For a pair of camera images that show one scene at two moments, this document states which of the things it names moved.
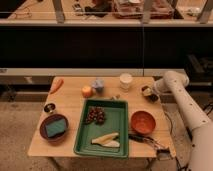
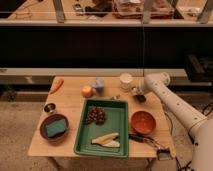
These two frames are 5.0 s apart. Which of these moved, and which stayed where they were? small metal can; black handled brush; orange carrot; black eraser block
Moved: black eraser block
Stayed: black handled brush; small metal can; orange carrot
